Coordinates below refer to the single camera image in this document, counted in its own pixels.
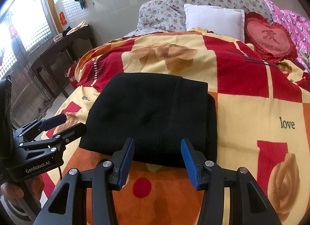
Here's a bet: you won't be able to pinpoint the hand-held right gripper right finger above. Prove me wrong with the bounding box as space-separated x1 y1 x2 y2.
180 138 282 225

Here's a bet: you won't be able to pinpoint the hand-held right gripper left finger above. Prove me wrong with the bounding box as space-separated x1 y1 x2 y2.
33 137 135 225

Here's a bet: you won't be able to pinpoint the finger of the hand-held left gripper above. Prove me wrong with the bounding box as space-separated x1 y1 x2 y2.
18 123 87 154
15 114 68 141

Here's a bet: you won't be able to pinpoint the black pants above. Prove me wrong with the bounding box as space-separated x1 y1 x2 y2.
79 73 218 169

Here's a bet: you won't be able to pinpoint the person's left hand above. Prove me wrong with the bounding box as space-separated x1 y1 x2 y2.
0 175 45 202

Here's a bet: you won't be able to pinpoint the red shopping bag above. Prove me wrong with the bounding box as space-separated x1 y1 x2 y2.
64 58 81 89

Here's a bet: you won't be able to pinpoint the dark wooden table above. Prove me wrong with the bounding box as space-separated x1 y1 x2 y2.
31 24 97 98

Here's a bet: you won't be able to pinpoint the yellow red printed blanket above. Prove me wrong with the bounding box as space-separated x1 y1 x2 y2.
40 28 310 225

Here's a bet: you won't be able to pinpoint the peach cloth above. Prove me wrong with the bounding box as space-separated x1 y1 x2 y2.
66 21 89 35

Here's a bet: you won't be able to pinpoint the lattice window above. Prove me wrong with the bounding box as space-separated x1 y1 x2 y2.
15 0 52 51

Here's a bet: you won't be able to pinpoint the white pillow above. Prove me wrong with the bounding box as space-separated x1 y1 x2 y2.
183 4 245 42

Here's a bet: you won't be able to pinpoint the red heart cushion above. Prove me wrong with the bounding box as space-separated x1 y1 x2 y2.
244 12 298 63

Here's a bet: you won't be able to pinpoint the pink printed bedsheet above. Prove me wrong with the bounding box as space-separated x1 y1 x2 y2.
253 0 310 73

